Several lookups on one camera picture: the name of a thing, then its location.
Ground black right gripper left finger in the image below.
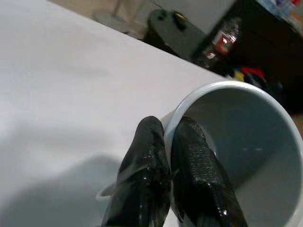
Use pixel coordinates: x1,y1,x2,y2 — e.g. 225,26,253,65
101,115,172,227

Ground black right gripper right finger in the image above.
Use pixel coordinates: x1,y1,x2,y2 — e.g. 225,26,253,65
170,116,249,227

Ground white ceramic mug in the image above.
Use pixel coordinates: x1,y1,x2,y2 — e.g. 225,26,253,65
95,80,303,227

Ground red yellow blue items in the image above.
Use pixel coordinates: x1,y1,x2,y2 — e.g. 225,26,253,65
232,67,266,83

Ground clear bottle with red label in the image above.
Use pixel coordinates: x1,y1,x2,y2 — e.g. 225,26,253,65
204,17,242,60

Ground black round-backed chair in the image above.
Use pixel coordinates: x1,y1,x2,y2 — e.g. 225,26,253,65
143,9,209,64

